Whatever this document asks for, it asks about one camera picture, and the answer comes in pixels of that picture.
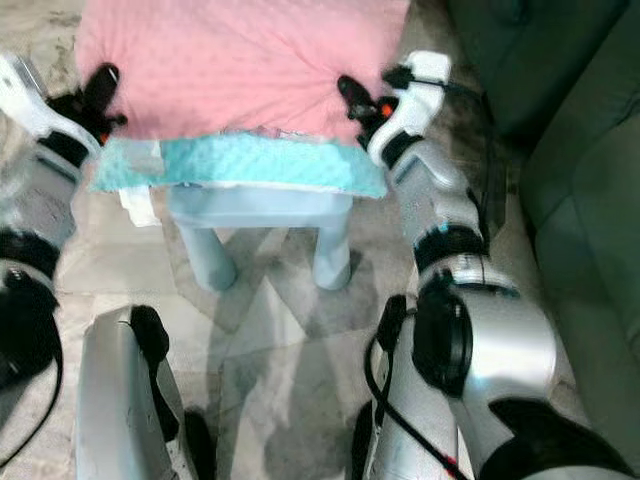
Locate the white pillow label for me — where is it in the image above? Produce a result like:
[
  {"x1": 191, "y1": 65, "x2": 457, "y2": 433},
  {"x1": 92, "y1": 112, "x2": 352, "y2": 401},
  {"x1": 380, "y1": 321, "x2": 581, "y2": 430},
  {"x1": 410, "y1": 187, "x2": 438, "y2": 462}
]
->
[{"x1": 117, "y1": 188, "x2": 161, "y2": 229}]

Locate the turquoise dotted pillow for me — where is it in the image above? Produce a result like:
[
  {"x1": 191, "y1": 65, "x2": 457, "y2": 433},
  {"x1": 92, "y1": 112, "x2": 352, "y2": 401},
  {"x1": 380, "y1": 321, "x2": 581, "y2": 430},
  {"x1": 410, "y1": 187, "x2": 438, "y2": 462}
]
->
[{"x1": 88, "y1": 132, "x2": 389, "y2": 199}]

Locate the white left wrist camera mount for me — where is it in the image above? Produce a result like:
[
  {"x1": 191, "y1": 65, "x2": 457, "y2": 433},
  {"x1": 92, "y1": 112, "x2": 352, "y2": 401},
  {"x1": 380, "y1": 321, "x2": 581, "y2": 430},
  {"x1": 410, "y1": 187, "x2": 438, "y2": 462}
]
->
[{"x1": 0, "y1": 50, "x2": 106, "y2": 151}]

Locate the pink dotted pillow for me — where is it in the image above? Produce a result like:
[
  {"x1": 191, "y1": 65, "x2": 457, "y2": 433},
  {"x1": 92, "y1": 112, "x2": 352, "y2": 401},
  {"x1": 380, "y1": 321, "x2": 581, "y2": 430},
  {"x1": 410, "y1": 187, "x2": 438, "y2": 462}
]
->
[{"x1": 75, "y1": 0, "x2": 411, "y2": 146}]

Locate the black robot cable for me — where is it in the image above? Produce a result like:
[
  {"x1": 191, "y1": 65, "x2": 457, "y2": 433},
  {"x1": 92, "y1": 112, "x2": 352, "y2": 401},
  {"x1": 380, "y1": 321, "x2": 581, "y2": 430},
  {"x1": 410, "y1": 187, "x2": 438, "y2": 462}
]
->
[
  {"x1": 0, "y1": 345, "x2": 64, "y2": 471},
  {"x1": 363, "y1": 330, "x2": 471, "y2": 480}
]

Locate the silver robot left leg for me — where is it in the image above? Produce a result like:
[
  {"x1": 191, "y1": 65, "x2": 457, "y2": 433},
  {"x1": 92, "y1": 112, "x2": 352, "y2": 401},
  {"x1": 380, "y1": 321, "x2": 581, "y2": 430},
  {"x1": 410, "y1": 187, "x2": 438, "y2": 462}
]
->
[{"x1": 75, "y1": 305, "x2": 211, "y2": 480}]

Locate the light blue plastic stool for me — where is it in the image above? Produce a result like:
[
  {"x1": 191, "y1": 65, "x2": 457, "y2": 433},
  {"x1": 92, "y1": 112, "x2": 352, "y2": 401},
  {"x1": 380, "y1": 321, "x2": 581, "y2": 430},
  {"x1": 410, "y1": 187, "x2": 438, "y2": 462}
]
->
[{"x1": 165, "y1": 185, "x2": 356, "y2": 294}]

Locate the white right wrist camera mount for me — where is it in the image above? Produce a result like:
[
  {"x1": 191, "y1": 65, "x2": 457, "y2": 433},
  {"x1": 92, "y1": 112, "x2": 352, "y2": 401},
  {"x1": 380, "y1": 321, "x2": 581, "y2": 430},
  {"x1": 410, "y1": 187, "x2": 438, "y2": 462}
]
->
[{"x1": 365, "y1": 50, "x2": 453, "y2": 169}]

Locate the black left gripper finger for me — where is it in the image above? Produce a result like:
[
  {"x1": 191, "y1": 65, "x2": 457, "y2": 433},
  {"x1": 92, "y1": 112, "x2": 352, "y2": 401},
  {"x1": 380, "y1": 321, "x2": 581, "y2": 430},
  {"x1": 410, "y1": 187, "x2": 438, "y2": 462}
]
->
[{"x1": 88, "y1": 62, "x2": 121, "y2": 113}]

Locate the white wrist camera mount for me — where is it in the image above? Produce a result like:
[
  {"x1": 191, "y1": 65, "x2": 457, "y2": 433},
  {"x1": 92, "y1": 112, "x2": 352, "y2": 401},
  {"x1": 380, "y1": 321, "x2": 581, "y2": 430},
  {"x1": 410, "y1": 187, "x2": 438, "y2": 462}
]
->
[
  {"x1": 0, "y1": 50, "x2": 106, "y2": 151},
  {"x1": 365, "y1": 50, "x2": 453, "y2": 169}
]

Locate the dark green sofa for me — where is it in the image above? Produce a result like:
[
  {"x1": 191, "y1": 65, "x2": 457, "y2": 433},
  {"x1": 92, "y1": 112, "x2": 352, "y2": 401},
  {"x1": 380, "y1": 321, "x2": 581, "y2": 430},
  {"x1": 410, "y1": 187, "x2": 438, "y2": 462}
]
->
[{"x1": 445, "y1": 0, "x2": 640, "y2": 441}]

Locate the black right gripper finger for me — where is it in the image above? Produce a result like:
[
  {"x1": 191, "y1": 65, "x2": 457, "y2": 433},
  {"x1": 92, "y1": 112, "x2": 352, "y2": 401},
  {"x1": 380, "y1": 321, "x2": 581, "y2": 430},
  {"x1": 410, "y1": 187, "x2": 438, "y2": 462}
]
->
[{"x1": 335, "y1": 73, "x2": 377, "y2": 123}]

